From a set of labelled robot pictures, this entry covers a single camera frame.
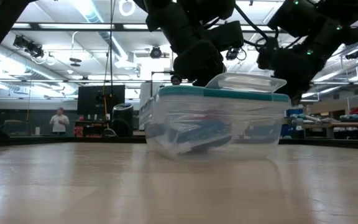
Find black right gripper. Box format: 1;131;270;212
255;36;326;106

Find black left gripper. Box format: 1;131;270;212
172;39;227;88

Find clear lid blue rim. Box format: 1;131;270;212
138;72;292;127

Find red bandage roll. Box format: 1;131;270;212
185;114;226;124

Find clear plastic container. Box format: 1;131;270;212
140;95;292;162

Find blue bandage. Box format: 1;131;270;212
172;119;233;154

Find clear zip bag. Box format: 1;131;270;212
154;113;248;156

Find blue storage bin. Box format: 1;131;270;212
286;108;304;118

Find white cabinet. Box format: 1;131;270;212
139;82;164;108

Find wooden workbench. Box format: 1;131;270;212
301;121;358;139

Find black monitor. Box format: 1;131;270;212
77;84;126;115

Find black shelf red items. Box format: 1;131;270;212
74;119;111;138

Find long ceiling light strip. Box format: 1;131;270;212
12;22;115;30

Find black hanging camera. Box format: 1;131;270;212
225;47;247;62

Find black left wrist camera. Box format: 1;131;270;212
201;20;245;52

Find black dome camera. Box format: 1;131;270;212
149;45;163;59

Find white hanging ring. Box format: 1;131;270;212
119;0;136;17

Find black hanging camera rig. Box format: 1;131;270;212
12;34;45;59

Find black aluminium table frame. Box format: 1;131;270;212
0;119;358;151

